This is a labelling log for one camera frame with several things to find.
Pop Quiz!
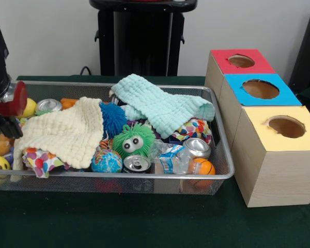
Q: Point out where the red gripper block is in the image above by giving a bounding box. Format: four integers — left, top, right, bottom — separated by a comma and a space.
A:
0, 82, 28, 140

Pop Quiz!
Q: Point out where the cream yellow cloth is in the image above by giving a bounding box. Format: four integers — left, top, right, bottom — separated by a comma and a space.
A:
11, 97, 105, 181

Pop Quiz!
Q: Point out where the clear mesh bin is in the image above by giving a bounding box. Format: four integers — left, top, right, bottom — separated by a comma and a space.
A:
0, 80, 236, 196

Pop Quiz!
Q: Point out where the wooden box with three holes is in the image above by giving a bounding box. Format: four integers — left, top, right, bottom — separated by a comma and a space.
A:
204, 49, 310, 208

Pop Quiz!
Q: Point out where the plain yellow ball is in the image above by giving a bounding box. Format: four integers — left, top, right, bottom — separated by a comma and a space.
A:
21, 98, 37, 118

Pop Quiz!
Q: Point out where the globe print ball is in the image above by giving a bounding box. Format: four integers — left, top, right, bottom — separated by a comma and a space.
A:
90, 149, 123, 174

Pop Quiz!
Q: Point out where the blue spiky ball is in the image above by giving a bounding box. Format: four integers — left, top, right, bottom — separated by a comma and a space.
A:
98, 101, 128, 139

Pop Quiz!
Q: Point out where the green fuzzy toy with eyes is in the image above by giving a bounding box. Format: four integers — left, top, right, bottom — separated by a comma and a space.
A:
112, 122, 156, 158

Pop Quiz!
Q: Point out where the silver can with open top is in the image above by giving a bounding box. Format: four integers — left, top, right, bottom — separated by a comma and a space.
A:
122, 154, 151, 174

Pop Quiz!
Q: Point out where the mint green cloth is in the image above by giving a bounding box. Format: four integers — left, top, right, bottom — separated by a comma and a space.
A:
110, 73, 215, 139

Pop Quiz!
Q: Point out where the crushed clear plastic bottle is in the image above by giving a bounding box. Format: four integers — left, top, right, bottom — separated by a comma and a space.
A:
154, 144, 197, 175

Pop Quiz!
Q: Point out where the silver can with closed top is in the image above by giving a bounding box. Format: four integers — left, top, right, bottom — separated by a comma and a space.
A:
182, 137, 211, 160

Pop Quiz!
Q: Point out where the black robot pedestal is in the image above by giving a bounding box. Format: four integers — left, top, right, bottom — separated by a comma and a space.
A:
89, 0, 198, 77

